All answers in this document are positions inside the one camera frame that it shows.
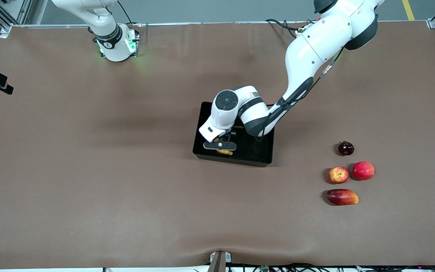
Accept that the black plastic box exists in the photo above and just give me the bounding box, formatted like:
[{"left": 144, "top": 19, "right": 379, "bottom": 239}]
[{"left": 193, "top": 101, "right": 275, "bottom": 168}]

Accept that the red yellow apple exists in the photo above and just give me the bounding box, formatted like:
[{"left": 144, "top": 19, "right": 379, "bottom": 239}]
[{"left": 328, "top": 166, "right": 350, "bottom": 184}]

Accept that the brown table mat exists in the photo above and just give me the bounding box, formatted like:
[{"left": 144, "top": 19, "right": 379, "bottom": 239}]
[{"left": 0, "top": 21, "right": 435, "bottom": 269}]

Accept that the dark purple mangosteen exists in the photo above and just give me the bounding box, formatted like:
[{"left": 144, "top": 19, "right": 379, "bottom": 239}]
[{"left": 338, "top": 141, "right": 355, "bottom": 156}]

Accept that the red yellow mango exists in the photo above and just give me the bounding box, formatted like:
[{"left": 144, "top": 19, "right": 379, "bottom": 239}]
[{"left": 327, "top": 189, "right": 359, "bottom": 206}]

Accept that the black cable at arm base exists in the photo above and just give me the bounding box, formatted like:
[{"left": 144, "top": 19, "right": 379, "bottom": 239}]
[
  {"left": 265, "top": 18, "right": 318, "bottom": 38},
  {"left": 117, "top": 0, "right": 142, "bottom": 29}
]

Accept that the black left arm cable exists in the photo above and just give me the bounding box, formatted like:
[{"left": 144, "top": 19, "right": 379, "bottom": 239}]
[{"left": 255, "top": 47, "right": 344, "bottom": 142}]

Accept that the metal table edge bracket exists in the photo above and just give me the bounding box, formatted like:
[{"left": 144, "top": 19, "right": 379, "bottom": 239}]
[{"left": 208, "top": 250, "right": 232, "bottom": 272}]

